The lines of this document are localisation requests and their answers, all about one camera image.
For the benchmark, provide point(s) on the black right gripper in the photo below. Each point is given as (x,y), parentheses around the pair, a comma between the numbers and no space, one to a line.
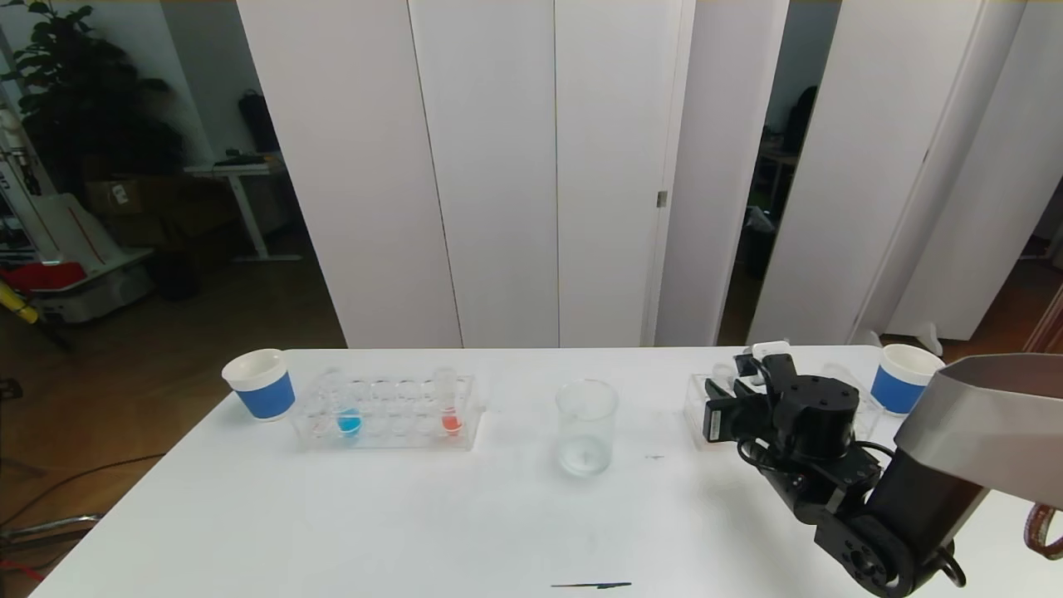
(713,421)

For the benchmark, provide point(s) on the test tube with blue pigment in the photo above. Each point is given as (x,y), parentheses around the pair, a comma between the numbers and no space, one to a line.
(349,422)

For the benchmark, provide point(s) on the black and silver right robot arm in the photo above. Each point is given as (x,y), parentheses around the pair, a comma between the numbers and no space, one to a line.
(938,465)

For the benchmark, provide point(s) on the clear acrylic test tube rack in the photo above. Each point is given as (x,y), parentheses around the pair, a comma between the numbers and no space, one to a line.
(390,415)
(696,411)

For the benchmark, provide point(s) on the clear glass beaker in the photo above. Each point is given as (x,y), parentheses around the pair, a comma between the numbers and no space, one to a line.
(586,432)

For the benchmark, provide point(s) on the test tube with red pigment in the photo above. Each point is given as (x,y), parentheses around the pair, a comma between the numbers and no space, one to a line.
(451,422)

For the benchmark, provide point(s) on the white partition foot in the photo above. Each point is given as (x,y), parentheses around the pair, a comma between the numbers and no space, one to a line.
(872,339)
(928,339)

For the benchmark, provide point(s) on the blue and white cup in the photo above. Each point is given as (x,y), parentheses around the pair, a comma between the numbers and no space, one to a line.
(264,390)
(897,390)

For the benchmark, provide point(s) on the white standing desk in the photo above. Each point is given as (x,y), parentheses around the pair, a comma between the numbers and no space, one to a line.
(241,170)

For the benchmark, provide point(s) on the black backpack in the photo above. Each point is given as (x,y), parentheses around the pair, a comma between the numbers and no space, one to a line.
(257,120)

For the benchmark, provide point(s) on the black bin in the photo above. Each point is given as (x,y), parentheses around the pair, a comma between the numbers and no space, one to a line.
(176,274)

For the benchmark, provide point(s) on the white machine base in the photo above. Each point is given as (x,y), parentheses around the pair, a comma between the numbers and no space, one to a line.
(100,295)

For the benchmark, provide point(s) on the brown cardboard box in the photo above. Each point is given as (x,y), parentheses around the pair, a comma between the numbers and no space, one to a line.
(112,198)

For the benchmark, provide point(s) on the white leaning board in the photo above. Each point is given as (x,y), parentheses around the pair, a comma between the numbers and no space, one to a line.
(71,232)

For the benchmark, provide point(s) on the metal chair leg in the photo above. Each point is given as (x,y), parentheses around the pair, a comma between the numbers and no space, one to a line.
(50,527)

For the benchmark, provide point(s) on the yellow tool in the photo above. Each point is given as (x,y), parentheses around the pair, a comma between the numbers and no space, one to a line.
(17,306)

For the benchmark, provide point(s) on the dark green potted plant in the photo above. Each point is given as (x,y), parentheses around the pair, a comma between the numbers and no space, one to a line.
(83,100)

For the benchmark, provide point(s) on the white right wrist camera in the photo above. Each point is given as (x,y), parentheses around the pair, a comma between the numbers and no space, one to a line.
(771,345)

